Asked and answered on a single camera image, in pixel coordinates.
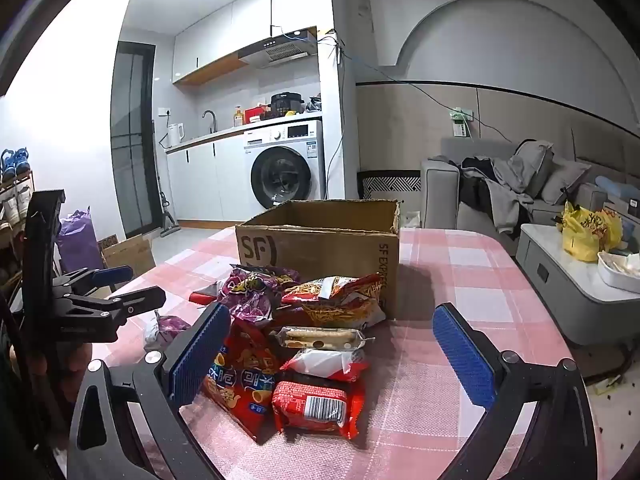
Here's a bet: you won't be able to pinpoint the pink checked tablecloth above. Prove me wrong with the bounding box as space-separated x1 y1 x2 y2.
90 227 601 480

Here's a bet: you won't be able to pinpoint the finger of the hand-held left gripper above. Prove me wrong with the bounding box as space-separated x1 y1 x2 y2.
52 266 135 297
57 286 167 343

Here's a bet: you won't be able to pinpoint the black framed door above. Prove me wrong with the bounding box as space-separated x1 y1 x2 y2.
110 41 156 238

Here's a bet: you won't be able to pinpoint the grey coffee table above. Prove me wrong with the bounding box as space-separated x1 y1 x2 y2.
515 222 640 346

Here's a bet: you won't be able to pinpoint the black clothing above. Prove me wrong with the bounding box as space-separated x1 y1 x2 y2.
459 156 501 206

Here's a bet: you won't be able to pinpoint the red snack bag blue print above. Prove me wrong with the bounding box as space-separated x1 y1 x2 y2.
200 317 283 443

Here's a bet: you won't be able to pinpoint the white cabinets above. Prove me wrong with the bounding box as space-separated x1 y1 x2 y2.
172 0 331 86
165 135 251 223

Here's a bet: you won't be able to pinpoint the red white noodle snack bag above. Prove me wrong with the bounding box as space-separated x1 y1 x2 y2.
270 272 388 331

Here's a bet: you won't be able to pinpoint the white upper cabinets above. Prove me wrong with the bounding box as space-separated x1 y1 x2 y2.
172 0 331 86

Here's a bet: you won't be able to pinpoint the blue shoes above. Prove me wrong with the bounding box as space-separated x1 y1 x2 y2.
0 147 28 178

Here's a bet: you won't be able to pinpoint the clear cracker pack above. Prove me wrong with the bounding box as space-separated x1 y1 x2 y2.
267 325 376 352

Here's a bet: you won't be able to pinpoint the stick vacuum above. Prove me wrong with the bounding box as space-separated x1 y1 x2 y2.
150 120 182 238

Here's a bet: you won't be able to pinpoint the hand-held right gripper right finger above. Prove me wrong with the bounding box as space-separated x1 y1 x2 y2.
432 302 598 480

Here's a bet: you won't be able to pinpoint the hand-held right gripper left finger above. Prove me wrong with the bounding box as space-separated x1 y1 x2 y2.
67 302 233 480

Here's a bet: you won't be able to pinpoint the black pressure cooker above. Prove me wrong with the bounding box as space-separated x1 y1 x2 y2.
270 91 305 117

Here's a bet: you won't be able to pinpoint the grey hoodie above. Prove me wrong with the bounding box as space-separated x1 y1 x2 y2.
482 160 536 236

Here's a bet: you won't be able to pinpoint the white tray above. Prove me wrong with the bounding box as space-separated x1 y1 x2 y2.
597 251 640 291

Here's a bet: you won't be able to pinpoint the small purple snack packet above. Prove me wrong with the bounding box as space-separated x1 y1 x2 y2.
144 310 193 353

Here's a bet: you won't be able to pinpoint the flat cardboard box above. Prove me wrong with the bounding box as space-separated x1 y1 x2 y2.
100 234 157 281

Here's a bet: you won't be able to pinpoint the small red dark packet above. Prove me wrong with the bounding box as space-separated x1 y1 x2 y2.
189 282 221 306

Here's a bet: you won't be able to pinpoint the red barcode snack pack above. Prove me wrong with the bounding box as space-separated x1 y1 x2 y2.
270 370 366 441

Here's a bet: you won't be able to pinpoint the white lower cabinets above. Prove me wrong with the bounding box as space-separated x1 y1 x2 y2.
165 135 251 223

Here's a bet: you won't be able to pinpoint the white red snack packet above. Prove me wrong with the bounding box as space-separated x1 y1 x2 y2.
280 347 368 378

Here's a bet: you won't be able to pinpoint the range hood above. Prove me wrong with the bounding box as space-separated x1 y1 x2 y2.
237 27 319 68

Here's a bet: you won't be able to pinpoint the shoe rack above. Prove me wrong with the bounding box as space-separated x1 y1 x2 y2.
0 147 36 301

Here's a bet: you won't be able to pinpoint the black white patterned rug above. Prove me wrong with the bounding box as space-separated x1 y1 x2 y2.
357 170 423 206

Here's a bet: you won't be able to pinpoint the white green wall box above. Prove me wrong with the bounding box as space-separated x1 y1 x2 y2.
449 107 476 138

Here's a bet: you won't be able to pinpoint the grey pillow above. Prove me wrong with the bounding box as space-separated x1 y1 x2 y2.
540 157 593 206
512 140 555 198

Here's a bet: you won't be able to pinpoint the grey sofa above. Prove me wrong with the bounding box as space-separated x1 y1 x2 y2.
421 137 640 256

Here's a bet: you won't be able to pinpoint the yellow plastic bag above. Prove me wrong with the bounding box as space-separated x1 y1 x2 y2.
561 201 623 262

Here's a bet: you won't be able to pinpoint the white washing machine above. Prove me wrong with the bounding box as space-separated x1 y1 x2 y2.
243 120 326 211

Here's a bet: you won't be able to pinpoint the brown cardboard box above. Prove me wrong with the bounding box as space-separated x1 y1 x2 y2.
235 199 402 318

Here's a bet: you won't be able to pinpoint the white shoes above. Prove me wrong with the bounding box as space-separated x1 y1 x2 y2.
2 185 33 221

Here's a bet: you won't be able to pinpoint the large purple snack bag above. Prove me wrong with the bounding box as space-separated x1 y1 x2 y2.
217 264 301 328

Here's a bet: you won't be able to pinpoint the light blue pillow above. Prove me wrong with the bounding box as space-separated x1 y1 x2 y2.
595 177 640 202

